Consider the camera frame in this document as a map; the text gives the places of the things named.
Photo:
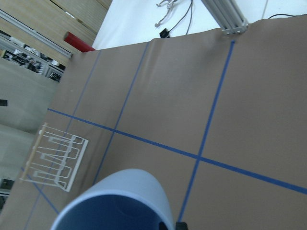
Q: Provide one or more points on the blue plastic cup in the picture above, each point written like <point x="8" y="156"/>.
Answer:
<point x="130" y="199"/>

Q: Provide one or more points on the red cylinder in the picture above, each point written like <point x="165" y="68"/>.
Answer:
<point x="77" y="43"/>

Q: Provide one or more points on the wooden folding screen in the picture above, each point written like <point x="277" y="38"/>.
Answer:
<point x="42" y="24"/>

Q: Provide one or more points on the white wire cup holder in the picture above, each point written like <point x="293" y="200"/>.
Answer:
<point x="55" y="158"/>

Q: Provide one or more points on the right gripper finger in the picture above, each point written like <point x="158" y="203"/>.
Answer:
<point x="181" y="226"/>

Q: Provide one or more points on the brown paper table cover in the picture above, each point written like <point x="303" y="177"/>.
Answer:
<point x="220" y="121"/>

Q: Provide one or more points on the aluminium frame post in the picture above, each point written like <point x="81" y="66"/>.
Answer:
<point x="228" y="16"/>

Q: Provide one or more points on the small black sensor box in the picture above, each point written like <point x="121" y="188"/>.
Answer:
<point x="164" y="34"/>

